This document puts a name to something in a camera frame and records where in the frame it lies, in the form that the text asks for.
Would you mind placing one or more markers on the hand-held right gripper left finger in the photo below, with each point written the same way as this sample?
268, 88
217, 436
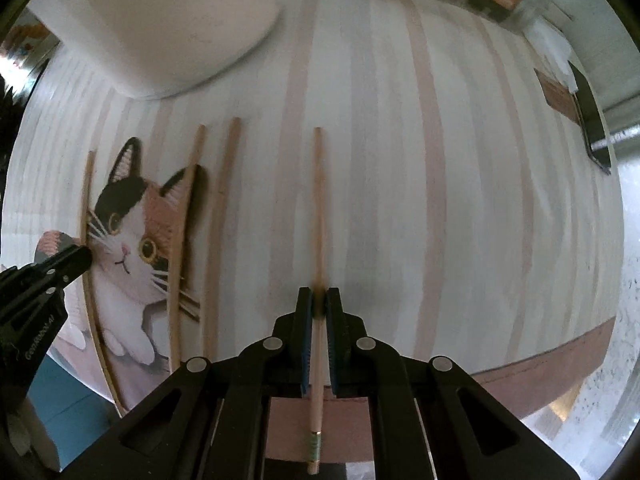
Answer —
306, 340

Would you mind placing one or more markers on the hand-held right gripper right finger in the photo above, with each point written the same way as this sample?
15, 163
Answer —
332, 345

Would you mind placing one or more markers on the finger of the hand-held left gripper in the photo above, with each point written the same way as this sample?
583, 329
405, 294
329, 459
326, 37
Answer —
72, 260

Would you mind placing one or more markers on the green banded wooden chopstick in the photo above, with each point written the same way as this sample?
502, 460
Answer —
318, 210

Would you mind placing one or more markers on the row of wooden chopsticks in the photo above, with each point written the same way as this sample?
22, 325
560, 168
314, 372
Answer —
220, 220

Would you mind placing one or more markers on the pink utensil holder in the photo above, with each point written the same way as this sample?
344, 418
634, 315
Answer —
175, 25

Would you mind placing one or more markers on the blue plastic bin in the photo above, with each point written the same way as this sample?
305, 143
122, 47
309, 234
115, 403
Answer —
65, 390

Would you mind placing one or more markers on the cat print tablecloth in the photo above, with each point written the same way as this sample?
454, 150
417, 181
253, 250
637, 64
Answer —
425, 185

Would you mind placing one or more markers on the brown card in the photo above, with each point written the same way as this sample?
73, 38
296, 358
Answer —
555, 95

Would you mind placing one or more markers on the black smartphone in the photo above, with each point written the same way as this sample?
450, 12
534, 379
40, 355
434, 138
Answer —
590, 120

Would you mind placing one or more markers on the white tissue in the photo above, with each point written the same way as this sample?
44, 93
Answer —
550, 45

